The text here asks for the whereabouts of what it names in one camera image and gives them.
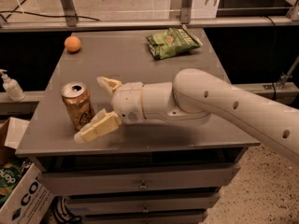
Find white pump sanitizer bottle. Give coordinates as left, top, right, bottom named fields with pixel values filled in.
left=0, top=69, right=25, bottom=102

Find top grey drawer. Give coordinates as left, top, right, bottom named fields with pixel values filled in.
left=38, top=163, right=240, bottom=196

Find black and white cables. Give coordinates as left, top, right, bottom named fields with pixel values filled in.
left=50, top=197, right=83, bottom=224

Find middle grey drawer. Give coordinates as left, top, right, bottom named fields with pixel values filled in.
left=66, top=192, right=220, bottom=216

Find grey drawer cabinet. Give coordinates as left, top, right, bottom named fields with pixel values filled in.
left=14, top=28, right=262, bottom=224

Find green jalapeno chip bag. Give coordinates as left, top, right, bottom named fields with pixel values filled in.
left=147, top=25, right=203, bottom=60

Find orange fruit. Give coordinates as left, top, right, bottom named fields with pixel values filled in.
left=64, top=35, right=81, bottom=52

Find grey drawer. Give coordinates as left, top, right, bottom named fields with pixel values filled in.
left=38, top=163, right=240, bottom=196
left=82, top=210, right=207, bottom=224
left=66, top=192, right=220, bottom=216

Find green snack package in box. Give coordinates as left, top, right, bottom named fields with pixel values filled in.
left=0, top=159, right=32, bottom=207

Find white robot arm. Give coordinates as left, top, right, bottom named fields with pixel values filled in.
left=74, top=68, right=299, bottom=164

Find black cable on floor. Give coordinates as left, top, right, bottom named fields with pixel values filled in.
left=0, top=0, right=101, bottom=22

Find bottom grey drawer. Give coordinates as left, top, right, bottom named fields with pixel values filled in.
left=82, top=210, right=207, bottom=224

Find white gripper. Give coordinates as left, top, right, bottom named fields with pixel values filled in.
left=74, top=77, right=144, bottom=143

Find orange soda can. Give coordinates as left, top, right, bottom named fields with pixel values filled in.
left=61, top=81, right=95, bottom=131

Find white cardboard box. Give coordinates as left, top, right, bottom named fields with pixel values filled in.
left=0, top=118, right=53, bottom=224

